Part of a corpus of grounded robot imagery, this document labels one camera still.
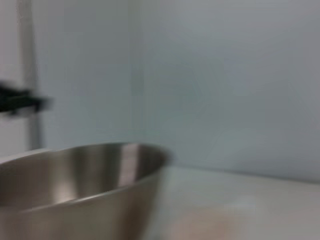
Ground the grey vertical post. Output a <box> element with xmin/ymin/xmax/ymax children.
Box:
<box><xmin>17</xmin><ymin>0</ymin><xmax>44</xmax><ymax>151</ymax></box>

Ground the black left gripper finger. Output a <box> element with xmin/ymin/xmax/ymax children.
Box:
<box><xmin>0</xmin><ymin>79</ymin><xmax>30</xmax><ymax>97</ymax></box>
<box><xmin>0</xmin><ymin>95</ymin><xmax>55</xmax><ymax>115</ymax></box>

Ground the stainless steel mixing bowl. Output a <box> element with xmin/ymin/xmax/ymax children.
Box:
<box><xmin>0</xmin><ymin>141</ymin><xmax>175</xmax><ymax>240</ymax></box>

